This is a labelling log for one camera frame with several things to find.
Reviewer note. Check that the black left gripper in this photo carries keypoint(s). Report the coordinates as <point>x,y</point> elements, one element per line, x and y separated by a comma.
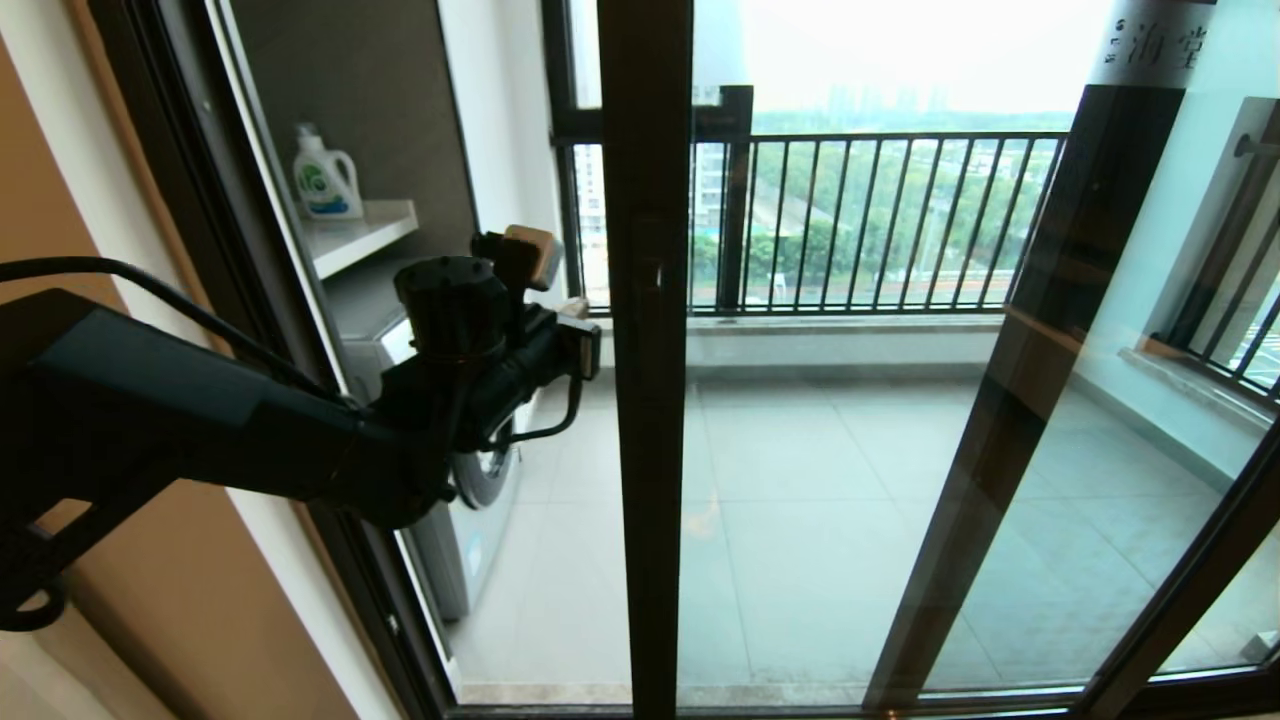
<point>520,380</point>

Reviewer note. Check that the dark framed sliding glass door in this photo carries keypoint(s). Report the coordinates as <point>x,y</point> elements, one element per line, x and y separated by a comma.
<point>650,450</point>

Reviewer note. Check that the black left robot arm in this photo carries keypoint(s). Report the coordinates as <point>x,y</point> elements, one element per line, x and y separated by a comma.
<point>200,420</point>

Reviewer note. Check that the white front-load washing machine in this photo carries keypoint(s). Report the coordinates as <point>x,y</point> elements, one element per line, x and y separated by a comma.
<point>470,560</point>

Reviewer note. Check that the grey high-rise building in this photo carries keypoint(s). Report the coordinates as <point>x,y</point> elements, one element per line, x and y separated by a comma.
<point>585,190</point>

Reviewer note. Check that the white shelf board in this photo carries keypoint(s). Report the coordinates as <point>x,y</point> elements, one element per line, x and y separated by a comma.
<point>365,232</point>

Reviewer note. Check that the white detergent bottle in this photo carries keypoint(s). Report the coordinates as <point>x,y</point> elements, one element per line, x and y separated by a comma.
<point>328,180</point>

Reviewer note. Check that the stone window sill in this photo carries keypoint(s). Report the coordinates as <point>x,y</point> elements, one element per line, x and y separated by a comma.
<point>1190,378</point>
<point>840,325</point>

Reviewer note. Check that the long black balcony railing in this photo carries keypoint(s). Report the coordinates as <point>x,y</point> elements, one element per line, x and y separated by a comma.
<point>850,139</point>

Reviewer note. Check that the fixed dark framed glass panel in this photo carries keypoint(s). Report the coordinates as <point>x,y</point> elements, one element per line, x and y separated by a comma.
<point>990,450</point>

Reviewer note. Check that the short black balcony railing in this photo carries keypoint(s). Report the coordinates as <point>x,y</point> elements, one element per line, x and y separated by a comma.
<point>1215,270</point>

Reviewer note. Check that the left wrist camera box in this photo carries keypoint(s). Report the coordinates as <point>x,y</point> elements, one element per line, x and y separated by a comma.
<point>530,255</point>

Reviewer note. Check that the dark window frame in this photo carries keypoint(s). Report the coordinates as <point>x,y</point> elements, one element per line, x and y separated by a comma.
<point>572,122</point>

